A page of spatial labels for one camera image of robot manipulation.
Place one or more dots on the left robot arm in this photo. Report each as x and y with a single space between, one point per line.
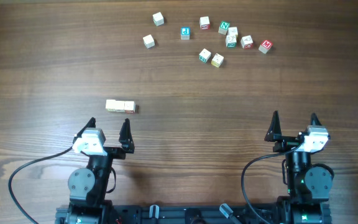
88 186

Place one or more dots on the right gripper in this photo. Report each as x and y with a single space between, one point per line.
275 134

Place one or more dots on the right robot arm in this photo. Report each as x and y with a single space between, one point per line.
308 184

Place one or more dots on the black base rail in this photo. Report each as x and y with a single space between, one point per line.
131 214

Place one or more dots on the plain wooden block top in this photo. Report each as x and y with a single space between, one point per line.
158 19

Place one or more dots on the blue P block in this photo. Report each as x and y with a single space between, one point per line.
185 33

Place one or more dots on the wooden block red picture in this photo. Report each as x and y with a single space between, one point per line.
247 42

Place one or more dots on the red M block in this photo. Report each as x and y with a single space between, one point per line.
265 46

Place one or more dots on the wooden block red side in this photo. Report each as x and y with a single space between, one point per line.
204 23

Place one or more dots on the wooden block teal side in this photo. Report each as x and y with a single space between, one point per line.
204 55

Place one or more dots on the wooden block yellow side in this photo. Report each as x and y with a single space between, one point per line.
110 105

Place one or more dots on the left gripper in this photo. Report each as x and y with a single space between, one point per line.
123 139

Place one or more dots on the wooden block yellow picture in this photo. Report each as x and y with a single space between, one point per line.
217 60

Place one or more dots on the wooden block blue side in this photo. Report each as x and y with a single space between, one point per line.
129 107

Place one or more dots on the wooden block green side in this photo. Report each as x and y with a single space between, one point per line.
119 106

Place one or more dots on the green N block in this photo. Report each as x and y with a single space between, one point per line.
223 27

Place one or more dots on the wooden block green picture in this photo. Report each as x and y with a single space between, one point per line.
231 41

